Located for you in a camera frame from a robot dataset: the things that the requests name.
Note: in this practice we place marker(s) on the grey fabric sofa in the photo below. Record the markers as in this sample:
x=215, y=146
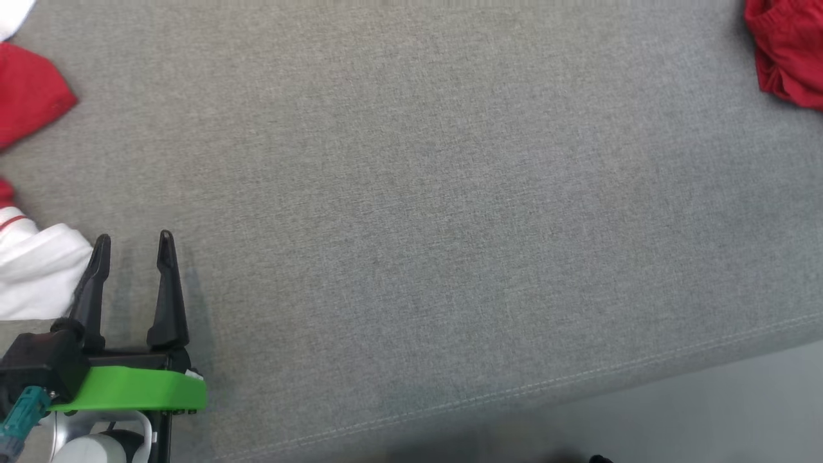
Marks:
x=418, y=212

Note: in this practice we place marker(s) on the red white-hemmed shorts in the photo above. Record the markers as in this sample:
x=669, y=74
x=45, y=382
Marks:
x=791, y=51

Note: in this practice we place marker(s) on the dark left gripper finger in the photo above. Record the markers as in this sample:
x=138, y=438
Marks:
x=168, y=289
x=93, y=289

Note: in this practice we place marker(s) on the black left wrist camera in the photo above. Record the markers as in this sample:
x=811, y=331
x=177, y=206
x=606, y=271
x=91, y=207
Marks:
x=42, y=360

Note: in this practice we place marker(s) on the red Bulls 23 jersey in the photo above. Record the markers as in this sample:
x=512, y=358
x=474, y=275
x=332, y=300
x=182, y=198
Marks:
x=32, y=276

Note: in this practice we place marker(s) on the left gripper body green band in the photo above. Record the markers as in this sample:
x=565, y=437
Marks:
x=128, y=389

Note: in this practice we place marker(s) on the teal left camera connector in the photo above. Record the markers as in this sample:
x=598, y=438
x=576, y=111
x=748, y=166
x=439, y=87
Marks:
x=22, y=418

